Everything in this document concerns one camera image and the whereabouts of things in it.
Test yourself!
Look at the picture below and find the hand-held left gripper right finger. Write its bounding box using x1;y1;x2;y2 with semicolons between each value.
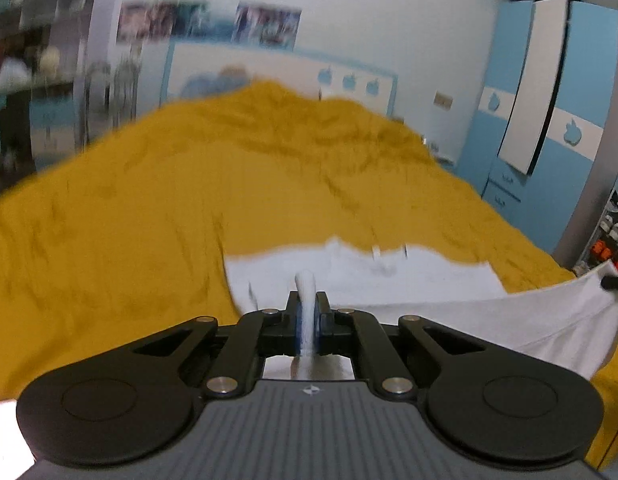
313;291;492;401

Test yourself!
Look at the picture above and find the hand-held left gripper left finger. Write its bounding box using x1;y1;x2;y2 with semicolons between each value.
124;291;304;401

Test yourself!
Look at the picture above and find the white printed sweatshirt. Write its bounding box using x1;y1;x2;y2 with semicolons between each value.
224;237;618;382

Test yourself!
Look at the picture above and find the white shoe rack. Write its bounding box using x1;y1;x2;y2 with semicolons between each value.
571;185;618;277

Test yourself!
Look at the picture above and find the row of assorted shoes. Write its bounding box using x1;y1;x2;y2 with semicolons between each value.
574;197;618;273

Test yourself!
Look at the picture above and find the blue white wardrobe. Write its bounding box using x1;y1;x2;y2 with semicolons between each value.
481;0;618;257

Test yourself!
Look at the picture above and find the mustard yellow blanket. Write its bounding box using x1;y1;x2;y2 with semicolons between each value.
0;79;618;471

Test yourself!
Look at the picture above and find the blue nightstand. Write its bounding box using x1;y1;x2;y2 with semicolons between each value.
420;135;458;167

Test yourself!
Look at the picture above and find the black framed wardrobe mirror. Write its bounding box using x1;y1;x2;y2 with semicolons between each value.
498;0;572;176

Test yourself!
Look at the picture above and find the white blue bed headboard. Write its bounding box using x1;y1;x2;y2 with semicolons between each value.
161;40;399;122

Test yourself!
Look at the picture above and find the blue pillow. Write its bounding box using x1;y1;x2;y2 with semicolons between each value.
181;64;251;99

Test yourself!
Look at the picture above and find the white chair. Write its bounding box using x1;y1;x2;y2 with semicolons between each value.
83;59;141;147

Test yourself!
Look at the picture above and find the blue white desk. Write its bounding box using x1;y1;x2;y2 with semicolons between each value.
0;80;85;176

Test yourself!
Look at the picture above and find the beige round ornament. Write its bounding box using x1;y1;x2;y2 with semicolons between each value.
41;46;63;74

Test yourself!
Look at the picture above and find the white blue bookshelf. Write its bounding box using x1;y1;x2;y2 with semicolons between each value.
0;0;97;83

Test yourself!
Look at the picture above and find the pale blue wall poster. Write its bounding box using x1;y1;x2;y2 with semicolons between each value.
232;4;302;50

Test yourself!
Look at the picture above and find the dark green wall poster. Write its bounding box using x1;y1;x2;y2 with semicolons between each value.
161;0;211;40

